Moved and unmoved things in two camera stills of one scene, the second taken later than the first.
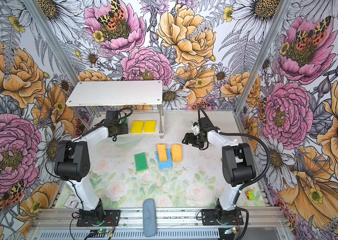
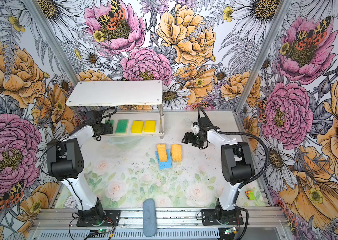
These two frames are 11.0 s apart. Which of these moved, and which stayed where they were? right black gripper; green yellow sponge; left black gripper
Moved: left black gripper; green yellow sponge
Stayed: right black gripper
